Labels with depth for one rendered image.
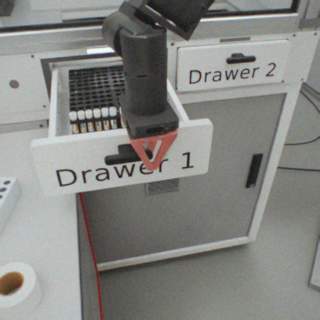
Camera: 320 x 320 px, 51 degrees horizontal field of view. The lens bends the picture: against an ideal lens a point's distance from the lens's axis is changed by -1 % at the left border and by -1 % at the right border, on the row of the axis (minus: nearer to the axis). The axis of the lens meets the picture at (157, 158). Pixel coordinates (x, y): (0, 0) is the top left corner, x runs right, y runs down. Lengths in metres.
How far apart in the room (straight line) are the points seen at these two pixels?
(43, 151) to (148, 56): 0.22
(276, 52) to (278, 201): 1.01
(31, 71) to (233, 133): 0.59
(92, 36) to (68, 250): 0.46
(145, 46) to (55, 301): 0.38
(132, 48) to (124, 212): 0.81
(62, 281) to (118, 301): 0.84
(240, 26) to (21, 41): 0.50
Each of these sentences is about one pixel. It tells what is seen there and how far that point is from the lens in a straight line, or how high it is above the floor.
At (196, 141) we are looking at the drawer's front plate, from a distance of 0.57.
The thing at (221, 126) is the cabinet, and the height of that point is 0.67.
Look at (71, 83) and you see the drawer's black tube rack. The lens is 0.77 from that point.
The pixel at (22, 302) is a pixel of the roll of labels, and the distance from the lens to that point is 0.52.
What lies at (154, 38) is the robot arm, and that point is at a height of 1.09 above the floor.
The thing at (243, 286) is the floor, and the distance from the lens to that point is 1.46.
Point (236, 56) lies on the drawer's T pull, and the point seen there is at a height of 0.91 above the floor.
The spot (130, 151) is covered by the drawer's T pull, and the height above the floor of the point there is 0.91.
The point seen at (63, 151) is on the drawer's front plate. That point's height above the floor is 0.91.
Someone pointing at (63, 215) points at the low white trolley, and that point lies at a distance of 0.65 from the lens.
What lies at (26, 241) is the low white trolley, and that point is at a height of 0.76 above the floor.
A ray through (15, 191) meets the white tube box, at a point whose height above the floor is 0.78.
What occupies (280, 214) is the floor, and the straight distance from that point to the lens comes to 1.73.
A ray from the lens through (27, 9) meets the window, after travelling 0.80.
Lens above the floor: 1.23
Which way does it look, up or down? 40 degrees down
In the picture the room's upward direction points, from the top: straight up
